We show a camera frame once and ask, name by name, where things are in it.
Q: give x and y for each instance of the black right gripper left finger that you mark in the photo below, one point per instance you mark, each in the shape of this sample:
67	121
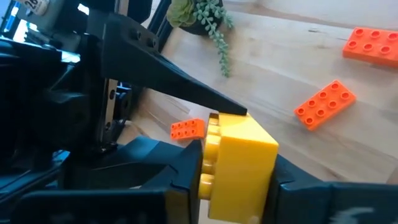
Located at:
186	168

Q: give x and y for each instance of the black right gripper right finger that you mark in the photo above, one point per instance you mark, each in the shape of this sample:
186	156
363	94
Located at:
311	202

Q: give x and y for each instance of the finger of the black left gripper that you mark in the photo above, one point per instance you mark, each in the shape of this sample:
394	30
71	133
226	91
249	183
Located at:
140	65
124	161

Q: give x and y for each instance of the orange toy brick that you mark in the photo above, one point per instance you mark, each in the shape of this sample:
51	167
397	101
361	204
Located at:
323	107
186	132
377	40

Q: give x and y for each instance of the yellow toy brick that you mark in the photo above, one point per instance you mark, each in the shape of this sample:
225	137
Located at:
242	174

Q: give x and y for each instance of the potted succulent plant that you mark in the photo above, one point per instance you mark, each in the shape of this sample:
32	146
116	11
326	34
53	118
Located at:
182	12

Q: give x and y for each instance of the white can with number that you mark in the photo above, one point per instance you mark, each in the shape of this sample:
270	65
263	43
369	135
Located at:
35	6

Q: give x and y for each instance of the black aluminium table frame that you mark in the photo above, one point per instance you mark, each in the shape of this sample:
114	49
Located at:
160	31

